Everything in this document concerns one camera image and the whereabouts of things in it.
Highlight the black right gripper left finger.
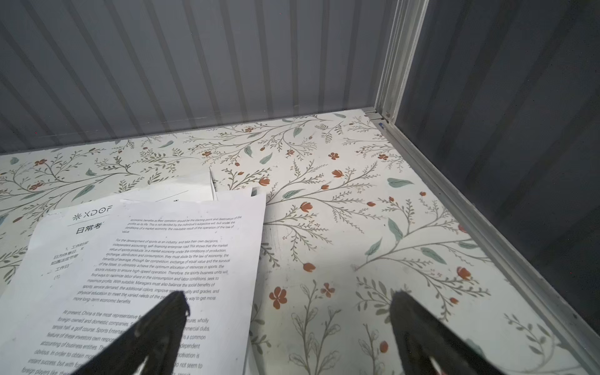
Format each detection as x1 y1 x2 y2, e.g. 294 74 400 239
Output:
74 291 190 374

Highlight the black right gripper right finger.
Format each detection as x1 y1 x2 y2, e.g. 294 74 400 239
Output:
389 292 501 374

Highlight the printed white paper sheet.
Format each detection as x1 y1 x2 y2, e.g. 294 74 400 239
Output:
1 194 266 374

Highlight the white sheet with XDOF header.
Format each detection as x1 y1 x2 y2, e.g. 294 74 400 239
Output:
0 180 217 329

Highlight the white paper sheet underneath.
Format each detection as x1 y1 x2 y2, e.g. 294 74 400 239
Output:
177 169 216 203

